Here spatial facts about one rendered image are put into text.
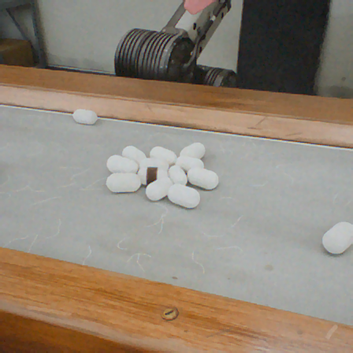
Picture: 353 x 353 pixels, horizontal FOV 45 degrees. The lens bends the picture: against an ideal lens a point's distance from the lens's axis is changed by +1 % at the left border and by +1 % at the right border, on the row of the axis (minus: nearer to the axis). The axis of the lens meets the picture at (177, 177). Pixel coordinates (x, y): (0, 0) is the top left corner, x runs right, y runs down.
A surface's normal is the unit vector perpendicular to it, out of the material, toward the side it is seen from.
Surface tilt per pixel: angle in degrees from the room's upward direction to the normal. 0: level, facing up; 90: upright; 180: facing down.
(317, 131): 45
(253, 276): 0
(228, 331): 0
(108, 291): 0
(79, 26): 90
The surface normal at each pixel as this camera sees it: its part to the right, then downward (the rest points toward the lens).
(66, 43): -0.36, 0.49
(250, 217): 0.00, -0.85
